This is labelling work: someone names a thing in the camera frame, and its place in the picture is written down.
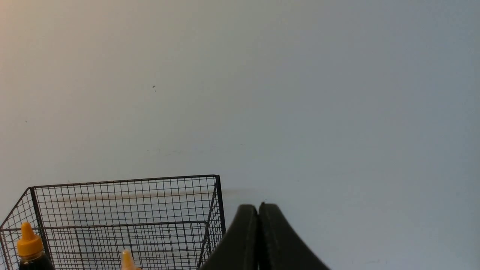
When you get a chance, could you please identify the black wire mesh rack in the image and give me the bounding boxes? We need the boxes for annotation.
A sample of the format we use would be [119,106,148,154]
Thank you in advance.
[1,174,226,270]

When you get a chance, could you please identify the dark soy sauce bottle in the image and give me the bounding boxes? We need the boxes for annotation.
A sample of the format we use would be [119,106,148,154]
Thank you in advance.
[17,222,55,270]

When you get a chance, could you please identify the red chili sauce bottle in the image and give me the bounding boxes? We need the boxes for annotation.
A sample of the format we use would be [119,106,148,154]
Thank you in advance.
[121,249,141,270]

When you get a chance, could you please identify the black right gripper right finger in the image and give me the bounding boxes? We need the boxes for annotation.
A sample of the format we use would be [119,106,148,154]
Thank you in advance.
[258,202,329,270]

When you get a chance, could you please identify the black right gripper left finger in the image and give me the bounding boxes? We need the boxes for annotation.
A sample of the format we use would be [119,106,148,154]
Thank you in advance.
[201,204,258,270]

